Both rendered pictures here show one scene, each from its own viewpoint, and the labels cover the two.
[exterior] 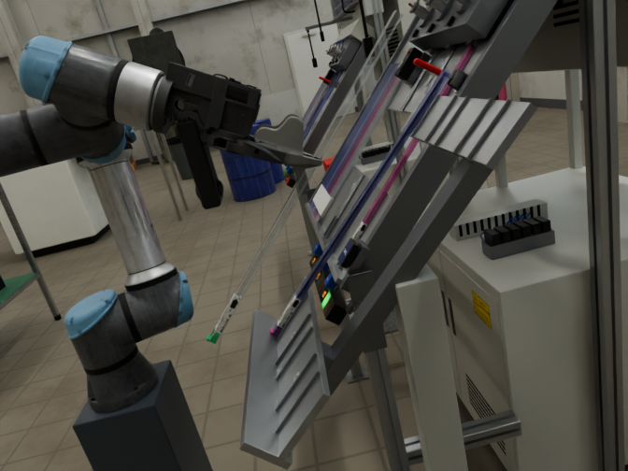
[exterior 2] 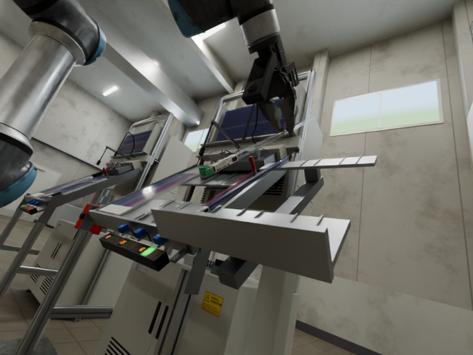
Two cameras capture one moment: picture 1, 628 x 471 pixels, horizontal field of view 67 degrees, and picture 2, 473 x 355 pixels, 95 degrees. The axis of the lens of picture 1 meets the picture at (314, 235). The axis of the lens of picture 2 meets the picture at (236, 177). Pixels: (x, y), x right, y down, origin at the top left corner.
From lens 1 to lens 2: 0.68 m
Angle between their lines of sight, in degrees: 61
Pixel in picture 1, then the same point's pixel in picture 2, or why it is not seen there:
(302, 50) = not seen: hidden behind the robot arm
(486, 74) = (268, 179)
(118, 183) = (61, 63)
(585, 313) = not seen: hidden behind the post
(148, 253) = (29, 120)
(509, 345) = (231, 327)
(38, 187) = not seen: outside the picture
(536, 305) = (248, 301)
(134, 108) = (273, 22)
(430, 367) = (290, 280)
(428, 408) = (281, 317)
